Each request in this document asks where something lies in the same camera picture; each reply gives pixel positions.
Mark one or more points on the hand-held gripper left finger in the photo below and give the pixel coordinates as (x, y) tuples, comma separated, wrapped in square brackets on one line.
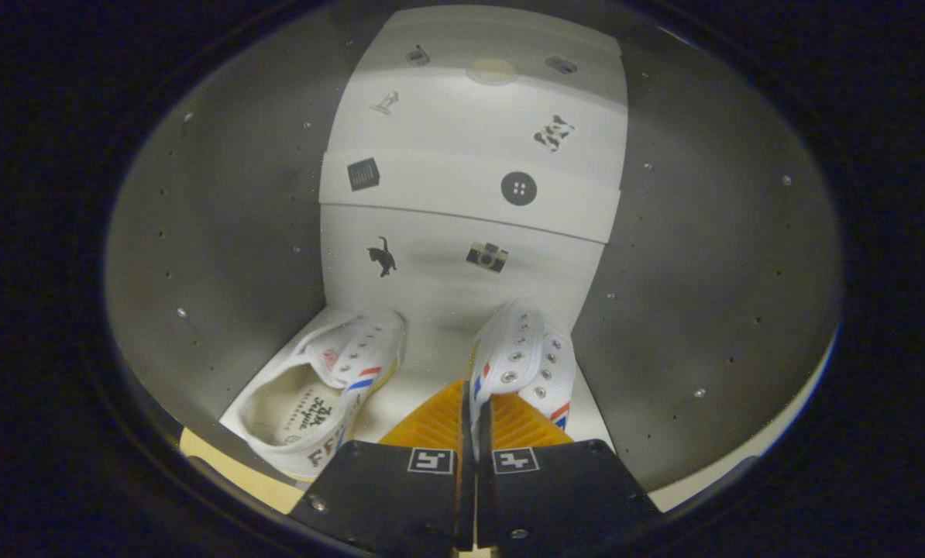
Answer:
[(385, 496)]

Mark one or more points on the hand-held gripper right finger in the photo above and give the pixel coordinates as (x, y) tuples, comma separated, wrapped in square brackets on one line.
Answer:
[(563, 496)]

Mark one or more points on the white canvas shoe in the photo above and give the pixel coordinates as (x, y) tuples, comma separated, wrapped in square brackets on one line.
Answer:
[(524, 349), (300, 411)]

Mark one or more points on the grey shoe cabinet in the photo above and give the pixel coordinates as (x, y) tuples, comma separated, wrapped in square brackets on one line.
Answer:
[(199, 232)]

